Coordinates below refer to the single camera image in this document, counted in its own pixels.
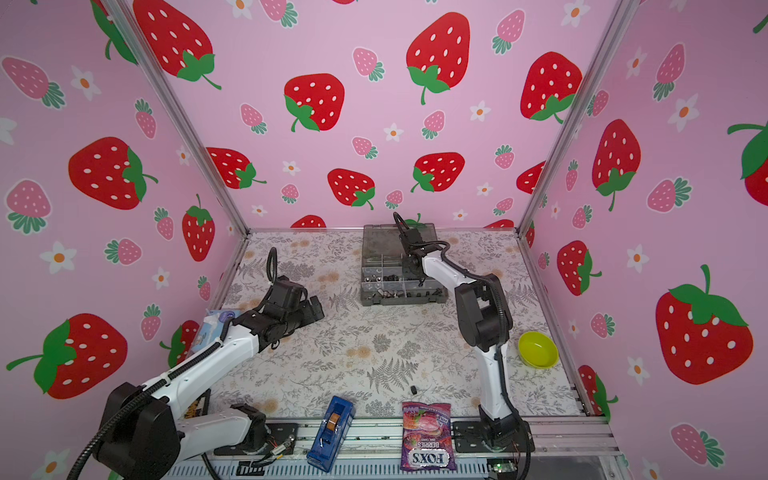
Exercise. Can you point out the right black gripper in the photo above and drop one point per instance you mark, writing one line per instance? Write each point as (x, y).
(405, 265)

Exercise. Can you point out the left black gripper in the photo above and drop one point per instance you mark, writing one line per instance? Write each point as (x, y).
(311, 316)

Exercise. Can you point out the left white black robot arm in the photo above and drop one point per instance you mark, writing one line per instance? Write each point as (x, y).
(144, 432)

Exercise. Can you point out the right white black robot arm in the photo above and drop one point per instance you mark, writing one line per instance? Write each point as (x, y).
(485, 323)

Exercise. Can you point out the grey plastic compartment organizer box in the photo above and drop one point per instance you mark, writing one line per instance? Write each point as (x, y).
(388, 277)

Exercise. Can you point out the blue white tissue pack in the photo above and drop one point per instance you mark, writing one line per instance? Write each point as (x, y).
(211, 328)

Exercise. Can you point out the blue rectangular plastic box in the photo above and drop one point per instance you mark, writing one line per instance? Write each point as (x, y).
(331, 434)

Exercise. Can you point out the yellow green bowl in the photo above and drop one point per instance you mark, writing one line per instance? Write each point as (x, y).
(537, 350)

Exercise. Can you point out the purple Fox's candy bag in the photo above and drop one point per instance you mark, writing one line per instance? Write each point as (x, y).
(427, 437)

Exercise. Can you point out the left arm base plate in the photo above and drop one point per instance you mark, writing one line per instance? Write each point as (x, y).
(276, 441)

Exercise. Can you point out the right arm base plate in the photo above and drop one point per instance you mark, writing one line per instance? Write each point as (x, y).
(477, 437)

